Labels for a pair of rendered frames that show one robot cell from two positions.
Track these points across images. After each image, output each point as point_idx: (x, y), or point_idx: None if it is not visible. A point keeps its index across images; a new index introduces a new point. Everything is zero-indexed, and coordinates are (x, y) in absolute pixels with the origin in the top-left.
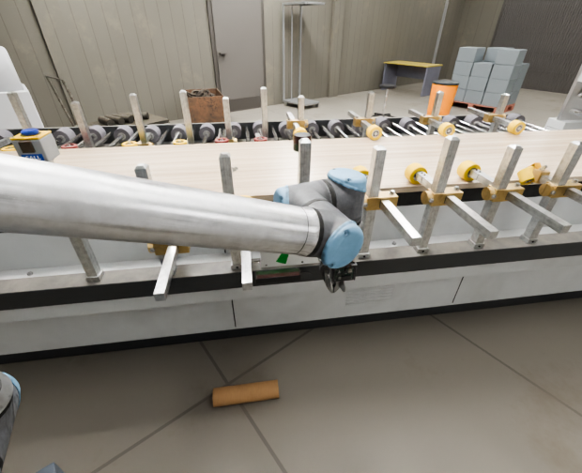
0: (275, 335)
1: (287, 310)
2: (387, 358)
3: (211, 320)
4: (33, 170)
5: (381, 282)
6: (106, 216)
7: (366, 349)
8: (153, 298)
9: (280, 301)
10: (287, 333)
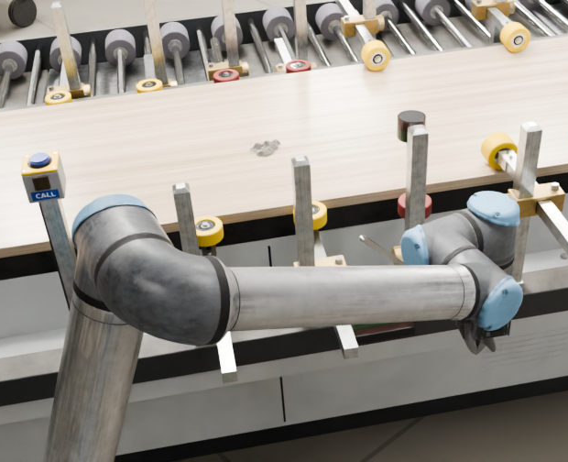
0: (355, 434)
1: (377, 385)
2: (563, 459)
3: (244, 412)
4: (259, 280)
5: (546, 326)
6: (307, 310)
7: (525, 447)
8: (174, 380)
9: (364, 371)
10: (376, 428)
